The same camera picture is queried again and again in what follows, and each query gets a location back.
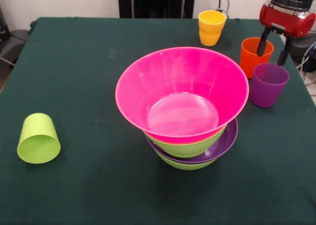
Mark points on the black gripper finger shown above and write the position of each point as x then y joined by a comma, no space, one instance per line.
283,54
262,45

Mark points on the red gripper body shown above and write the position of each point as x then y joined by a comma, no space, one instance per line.
286,21

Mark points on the orange plastic cup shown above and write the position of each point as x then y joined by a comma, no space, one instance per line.
249,61

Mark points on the purple plastic cup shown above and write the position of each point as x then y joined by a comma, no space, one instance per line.
267,91

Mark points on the large pink plastic bowl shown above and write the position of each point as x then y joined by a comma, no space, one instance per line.
182,86

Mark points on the purple plastic bowl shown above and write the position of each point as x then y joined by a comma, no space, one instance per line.
227,141

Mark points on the large green plastic bowl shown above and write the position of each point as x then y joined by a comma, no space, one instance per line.
187,148

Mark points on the small green plastic bowl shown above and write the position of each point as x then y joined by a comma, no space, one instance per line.
190,157

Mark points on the medium green plastic bowl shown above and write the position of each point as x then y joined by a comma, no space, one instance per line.
187,166

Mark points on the lime green plastic cup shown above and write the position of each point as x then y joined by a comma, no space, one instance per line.
38,146

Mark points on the yellow plastic cup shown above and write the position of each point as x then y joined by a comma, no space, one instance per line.
209,40
212,23

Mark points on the dark green tablecloth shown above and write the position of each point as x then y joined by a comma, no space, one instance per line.
74,185

